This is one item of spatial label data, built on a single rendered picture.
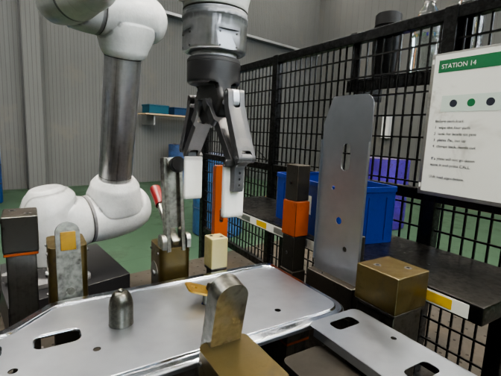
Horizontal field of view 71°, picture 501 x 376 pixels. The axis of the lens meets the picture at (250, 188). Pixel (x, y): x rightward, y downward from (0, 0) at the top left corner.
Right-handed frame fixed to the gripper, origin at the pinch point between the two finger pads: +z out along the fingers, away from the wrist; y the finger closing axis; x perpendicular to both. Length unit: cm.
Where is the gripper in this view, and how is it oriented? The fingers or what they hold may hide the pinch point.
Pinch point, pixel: (210, 199)
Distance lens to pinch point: 53.4
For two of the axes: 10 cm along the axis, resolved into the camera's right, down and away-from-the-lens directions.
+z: -0.4, 9.9, 1.5
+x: 8.5, -0.4, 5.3
